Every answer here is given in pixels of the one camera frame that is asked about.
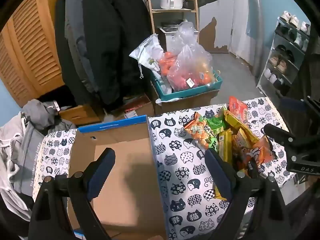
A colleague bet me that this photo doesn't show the dark grey jacket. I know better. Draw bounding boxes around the dark grey jacket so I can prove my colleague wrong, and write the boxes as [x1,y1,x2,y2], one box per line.
[54,0,100,94]

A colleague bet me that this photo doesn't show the white printed bag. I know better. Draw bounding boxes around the white printed bag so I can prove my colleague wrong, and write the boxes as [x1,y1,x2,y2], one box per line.
[129,33,166,81]

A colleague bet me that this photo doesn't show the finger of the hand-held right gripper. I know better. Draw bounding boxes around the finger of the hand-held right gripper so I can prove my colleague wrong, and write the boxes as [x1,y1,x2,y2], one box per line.
[279,95,320,120]
[263,124,304,155]

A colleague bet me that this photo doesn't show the orange peanut snack packet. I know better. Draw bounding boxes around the orange peanut snack packet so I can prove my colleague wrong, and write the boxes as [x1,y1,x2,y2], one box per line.
[184,112,216,151]

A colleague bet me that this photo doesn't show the dark grey clothes pile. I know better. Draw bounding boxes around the dark grey clothes pile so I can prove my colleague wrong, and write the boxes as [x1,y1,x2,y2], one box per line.
[21,98,77,131]

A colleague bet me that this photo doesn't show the dark orange snack packet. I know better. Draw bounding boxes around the dark orange snack packet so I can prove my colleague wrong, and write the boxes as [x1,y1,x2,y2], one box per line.
[232,134,261,178]

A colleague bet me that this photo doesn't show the green snack packet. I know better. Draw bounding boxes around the green snack packet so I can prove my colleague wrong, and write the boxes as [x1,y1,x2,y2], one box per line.
[207,134,220,156]
[205,106,227,133]

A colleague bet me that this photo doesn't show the flat cardboard box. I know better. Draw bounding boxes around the flat cardboard box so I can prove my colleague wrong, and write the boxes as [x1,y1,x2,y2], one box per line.
[117,94,155,120]

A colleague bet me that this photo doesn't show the metal pot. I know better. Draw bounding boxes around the metal pot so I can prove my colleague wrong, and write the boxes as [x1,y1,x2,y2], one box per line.
[159,0,186,9]

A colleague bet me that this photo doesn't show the wooden louvered wardrobe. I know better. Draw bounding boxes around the wooden louvered wardrobe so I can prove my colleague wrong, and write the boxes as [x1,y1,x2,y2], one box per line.
[0,0,77,102]

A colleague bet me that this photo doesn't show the white door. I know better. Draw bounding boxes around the white door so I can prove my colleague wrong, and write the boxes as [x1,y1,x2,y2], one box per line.
[231,0,262,77]

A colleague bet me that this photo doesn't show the small bag of oranges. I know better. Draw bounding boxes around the small bag of oranges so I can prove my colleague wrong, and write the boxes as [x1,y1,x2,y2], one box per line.
[158,51,180,77]

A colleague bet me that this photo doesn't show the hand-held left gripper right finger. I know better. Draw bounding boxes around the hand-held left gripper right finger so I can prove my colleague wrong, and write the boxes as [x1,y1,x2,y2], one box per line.
[204,148,295,240]

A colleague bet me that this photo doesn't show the light grey hoodie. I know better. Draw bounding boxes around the light grey hoodie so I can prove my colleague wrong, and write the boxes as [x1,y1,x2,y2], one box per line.
[0,112,46,217]

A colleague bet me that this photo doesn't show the teal box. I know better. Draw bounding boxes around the teal box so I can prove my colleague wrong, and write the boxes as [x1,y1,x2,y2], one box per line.
[150,69,223,102]

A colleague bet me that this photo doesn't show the black coat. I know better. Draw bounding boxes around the black coat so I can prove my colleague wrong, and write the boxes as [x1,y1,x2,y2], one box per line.
[81,0,153,107]

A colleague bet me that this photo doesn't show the long gold snack packet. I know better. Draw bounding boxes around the long gold snack packet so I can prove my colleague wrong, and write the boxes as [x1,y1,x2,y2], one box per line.
[223,109,260,142]

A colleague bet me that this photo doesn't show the stainless steel container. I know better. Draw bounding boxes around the stainless steel container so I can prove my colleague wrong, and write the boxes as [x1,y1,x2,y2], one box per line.
[159,26,199,46]

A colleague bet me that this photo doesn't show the blue-rimmed cardboard box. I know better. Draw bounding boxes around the blue-rimmed cardboard box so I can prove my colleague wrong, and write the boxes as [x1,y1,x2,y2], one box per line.
[66,115,168,240]

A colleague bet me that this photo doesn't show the brown cardboard box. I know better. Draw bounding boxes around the brown cardboard box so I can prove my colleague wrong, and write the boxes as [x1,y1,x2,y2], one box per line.
[152,89,221,116]

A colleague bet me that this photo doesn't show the clear bag of oranges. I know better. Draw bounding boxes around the clear bag of oranges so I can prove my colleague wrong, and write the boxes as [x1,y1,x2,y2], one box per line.
[166,43,216,92]

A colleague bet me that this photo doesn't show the wooden shelf rack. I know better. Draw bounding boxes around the wooden shelf rack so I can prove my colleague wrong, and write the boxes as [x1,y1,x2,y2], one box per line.
[143,0,201,46]

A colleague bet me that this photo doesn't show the short gold snack packet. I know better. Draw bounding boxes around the short gold snack packet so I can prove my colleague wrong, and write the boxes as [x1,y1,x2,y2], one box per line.
[217,129,236,163]

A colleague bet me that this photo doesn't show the orange chips packet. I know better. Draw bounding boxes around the orange chips packet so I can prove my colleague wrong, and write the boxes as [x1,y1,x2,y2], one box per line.
[250,134,278,166]

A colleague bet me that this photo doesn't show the metal shoe rack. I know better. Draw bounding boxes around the metal shoe rack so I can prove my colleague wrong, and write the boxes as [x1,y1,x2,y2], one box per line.
[256,16,312,98]

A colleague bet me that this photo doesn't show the group of shoes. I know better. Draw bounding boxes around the group of shoes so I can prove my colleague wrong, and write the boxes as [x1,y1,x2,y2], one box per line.
[263,11,311,91]

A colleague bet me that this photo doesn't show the cat print tablecloth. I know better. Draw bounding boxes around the cat print tablecloth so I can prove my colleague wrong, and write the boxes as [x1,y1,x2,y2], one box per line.
[32,96,295,240]

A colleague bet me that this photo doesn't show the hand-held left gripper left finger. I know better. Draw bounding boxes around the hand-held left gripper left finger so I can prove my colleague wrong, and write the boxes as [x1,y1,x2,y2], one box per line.
[29,147,117,240]

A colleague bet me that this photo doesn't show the red-orange snack packet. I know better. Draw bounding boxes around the red-orange snack packet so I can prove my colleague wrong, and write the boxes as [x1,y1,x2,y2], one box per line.
[228,96,248,126]

